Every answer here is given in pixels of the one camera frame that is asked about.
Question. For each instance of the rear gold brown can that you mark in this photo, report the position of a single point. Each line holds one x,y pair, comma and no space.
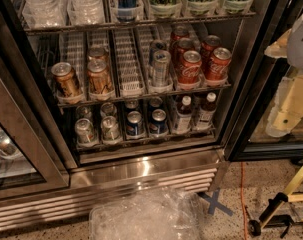
95,53

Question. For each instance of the front gold brown can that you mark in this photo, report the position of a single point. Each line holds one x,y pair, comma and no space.
99,77

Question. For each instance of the steel glass fridge door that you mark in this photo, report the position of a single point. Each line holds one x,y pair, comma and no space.
35,166

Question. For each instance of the silver blue can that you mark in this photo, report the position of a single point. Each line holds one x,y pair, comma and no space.
156,45
161,61

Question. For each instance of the red bull can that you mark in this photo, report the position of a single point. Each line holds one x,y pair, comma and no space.
125,10

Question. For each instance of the front silver blue can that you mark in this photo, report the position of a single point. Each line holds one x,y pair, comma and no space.
161,61

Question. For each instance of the blue tape cross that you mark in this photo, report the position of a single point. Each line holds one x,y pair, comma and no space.
214,203

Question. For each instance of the front left silver can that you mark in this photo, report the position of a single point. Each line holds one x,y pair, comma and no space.
84,131

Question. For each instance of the red coke can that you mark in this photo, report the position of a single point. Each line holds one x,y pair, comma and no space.
208,45
189,67
178,32
218,64
180,47

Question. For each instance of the gold brown can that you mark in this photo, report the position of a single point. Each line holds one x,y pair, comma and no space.
99,77
66,79
95,53

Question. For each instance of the rear silver blue can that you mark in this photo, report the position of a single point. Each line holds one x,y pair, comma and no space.
156,45

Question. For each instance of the right clear water bottle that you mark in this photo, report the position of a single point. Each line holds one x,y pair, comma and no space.
86,12

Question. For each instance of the left gold brown can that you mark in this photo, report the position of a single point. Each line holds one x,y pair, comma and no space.
66,79

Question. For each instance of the pepsi can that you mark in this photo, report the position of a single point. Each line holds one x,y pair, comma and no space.
134,124
157,124

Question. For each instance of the right dark drink bottle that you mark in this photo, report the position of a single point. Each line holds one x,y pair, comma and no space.
206,110

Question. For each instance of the yellow black wheeled stand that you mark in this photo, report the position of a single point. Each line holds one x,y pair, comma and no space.
269,217

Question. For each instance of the front right pepsi can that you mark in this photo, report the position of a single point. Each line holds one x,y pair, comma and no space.
157,124

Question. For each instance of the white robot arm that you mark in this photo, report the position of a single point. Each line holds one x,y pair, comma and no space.
289,46

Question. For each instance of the clear plastic bin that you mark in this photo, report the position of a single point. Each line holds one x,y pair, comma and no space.
161,214

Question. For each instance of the rear left silver can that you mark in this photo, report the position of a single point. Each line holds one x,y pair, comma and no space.
84,112

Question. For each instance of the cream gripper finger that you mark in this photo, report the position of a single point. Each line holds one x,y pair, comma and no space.
287,112

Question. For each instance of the front left pepsi can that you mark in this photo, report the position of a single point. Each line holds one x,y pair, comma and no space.
134,124

